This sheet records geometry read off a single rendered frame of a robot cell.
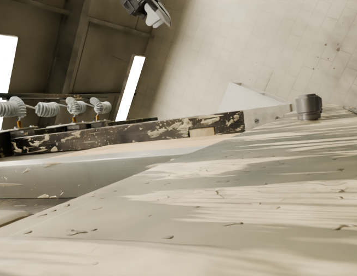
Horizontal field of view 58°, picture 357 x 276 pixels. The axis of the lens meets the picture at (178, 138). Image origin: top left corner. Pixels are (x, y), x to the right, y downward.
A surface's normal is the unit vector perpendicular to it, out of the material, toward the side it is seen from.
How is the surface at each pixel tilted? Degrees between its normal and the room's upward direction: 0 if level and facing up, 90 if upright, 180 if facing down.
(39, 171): 90
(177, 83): 90
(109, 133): 90
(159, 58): 90
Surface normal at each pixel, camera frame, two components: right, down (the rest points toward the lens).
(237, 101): -0.43, 0.15
